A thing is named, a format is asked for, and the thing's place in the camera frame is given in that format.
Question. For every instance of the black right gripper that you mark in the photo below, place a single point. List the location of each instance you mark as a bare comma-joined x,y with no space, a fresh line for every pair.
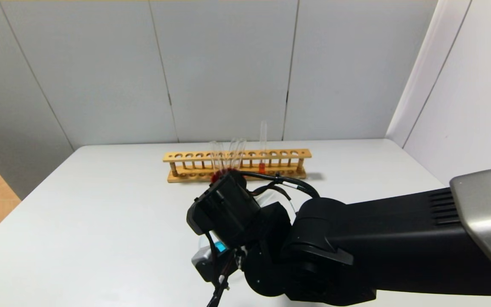
203,264

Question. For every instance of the empty glass test tube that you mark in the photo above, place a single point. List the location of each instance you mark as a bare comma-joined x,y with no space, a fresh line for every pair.
214,155
232,153
220,157
240,154

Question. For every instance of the wooden test tube rack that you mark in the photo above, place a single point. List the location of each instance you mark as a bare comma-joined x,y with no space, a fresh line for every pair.
186,178

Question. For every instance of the clear glass dish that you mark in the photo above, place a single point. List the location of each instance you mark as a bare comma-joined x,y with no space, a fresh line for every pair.
203,244

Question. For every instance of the red plastic cup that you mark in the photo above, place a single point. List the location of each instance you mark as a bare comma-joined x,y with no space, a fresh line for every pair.
216,175

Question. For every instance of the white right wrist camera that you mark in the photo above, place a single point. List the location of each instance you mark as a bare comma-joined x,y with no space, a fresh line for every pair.
203,262

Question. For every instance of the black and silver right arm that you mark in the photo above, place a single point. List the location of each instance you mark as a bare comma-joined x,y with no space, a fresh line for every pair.
399,238

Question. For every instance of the test tube with blue pigment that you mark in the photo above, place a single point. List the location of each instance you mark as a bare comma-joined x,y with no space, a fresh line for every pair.
220,246

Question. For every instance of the test tube with red pigment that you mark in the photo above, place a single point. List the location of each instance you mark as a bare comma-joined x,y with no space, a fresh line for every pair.
262,169

